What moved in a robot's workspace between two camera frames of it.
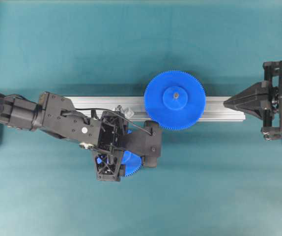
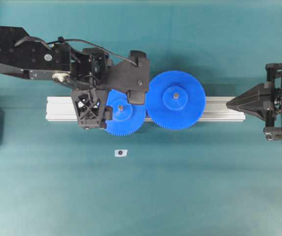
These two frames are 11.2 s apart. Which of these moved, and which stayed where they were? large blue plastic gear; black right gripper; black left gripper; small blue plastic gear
Moved: black left gripper; small blue plastic gear
Stayed: black right gripper; large blue plastic gear
